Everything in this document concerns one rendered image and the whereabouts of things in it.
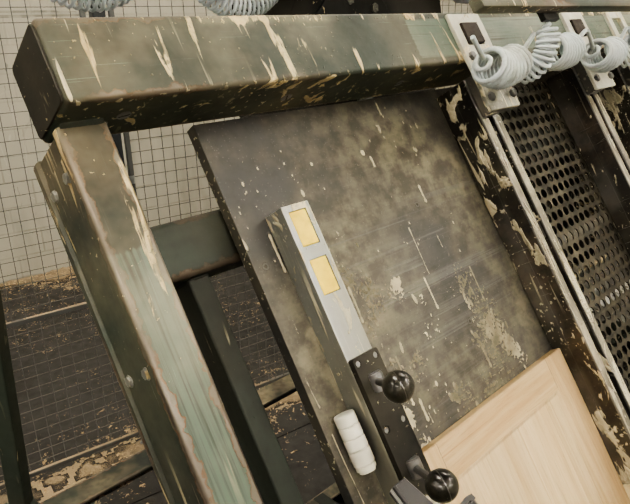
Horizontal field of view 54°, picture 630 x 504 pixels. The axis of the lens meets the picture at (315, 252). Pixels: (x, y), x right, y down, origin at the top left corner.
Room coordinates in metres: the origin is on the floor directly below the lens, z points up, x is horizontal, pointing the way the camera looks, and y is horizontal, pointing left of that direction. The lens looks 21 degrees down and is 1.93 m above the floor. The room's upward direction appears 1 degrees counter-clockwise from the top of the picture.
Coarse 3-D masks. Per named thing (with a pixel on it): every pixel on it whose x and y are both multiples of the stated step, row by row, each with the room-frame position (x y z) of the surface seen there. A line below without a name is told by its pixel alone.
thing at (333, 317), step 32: (288, 224) 0.78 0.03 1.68; (288, 256) 0.78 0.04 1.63; (320, 256) 0.79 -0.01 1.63; (320, 288) 0.75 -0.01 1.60; (320, 320) 0.74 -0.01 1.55; (352, 320) 0.75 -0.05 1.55; (352, 352) 0.72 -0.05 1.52; (352, 384) 0.70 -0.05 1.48; (384, 448) 0.66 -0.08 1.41; (384, 480) 0.65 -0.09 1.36
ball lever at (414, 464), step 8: (416, 456) 0.65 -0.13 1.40; (408, 464) 0.64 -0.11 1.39; (416, 464) 0.64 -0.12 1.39; (416, 472) 0.63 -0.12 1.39; (424, 472) 0.61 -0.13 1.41; (432, 472) 0.56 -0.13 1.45; (440, 472) 0.56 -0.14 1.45; (448, 472) 0.56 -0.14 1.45; (432, 480) 0.55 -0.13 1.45; (440, 480) 0.55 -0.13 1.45; (448, 480) 0.55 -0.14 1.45; (456, 480) 0.56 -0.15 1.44; (432, 488) 0.55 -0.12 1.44; (440, 488) 0.54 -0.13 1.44; (448, 488) 0.54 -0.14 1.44; (456, 488) 0.55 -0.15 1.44; (432, 496) 0.55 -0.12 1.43; (440, 496) 0.54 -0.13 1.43; (448, 496) 0.54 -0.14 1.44; (456, 496) 0.55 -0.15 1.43
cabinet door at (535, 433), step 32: (512, 384) 0.87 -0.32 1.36; (544, 384) 0.91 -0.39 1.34; (480, 416) 0.80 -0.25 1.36; (512, 416) 0.83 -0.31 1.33; (544, 416) 0.87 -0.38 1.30; (576, 416) 0.91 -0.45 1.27; (448, 448) 0.73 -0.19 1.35; (480, 448) 0.76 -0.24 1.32; (512, 448) 0.80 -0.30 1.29; (544, 448) 0.83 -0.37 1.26; (576, 448) 0.87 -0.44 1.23; (480, 480) 0.73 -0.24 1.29; (512, 480) 0.76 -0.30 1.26; (544, 480) 0.80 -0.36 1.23; (576, 480) 0.83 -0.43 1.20; (608, 480) 0.87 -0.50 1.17
